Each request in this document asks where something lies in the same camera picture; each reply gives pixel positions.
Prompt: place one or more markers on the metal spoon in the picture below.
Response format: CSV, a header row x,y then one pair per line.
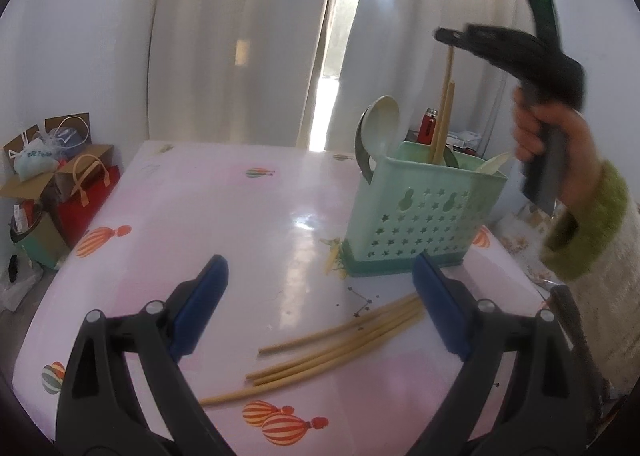
x,y
451,156
362,150

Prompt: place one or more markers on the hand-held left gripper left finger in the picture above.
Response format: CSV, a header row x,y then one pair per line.
x,y
200,306

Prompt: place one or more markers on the long bamboo chopstick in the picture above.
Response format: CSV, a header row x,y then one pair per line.
x,y
340,322
220,396
270,377
300,354
447,125
444,100

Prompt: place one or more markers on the blue white box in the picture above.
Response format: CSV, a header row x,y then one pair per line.
x,y
465,139

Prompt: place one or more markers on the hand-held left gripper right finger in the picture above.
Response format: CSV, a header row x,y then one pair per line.
x,y
440,306

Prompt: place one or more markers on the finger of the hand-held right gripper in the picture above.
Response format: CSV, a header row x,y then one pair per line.
x,y
465,40

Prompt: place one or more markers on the white plastic soup spoon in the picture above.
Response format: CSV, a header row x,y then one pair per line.
x,y
382,123

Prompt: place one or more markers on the black chair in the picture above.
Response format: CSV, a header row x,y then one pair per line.
x,y
570,321

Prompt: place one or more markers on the person's right hand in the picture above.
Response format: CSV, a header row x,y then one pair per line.
x,y
582,145

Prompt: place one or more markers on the cardboard box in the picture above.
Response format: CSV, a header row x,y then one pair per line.
x,y
25,188

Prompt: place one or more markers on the green plastic utensil basket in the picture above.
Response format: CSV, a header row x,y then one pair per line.
x,y
425,216

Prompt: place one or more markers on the large white plastic ladle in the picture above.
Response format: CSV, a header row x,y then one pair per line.
x,y
492,163

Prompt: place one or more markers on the red thermos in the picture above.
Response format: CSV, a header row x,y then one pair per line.
x,y
429,128

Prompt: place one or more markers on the pink printed tablecloth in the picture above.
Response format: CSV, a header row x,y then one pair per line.
x,y
225,216

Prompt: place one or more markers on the crumpled white plastic bag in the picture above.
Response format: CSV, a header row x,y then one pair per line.
x,y
20,286

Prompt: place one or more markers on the person's right forearm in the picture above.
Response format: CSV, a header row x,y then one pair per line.
x,y
590,231

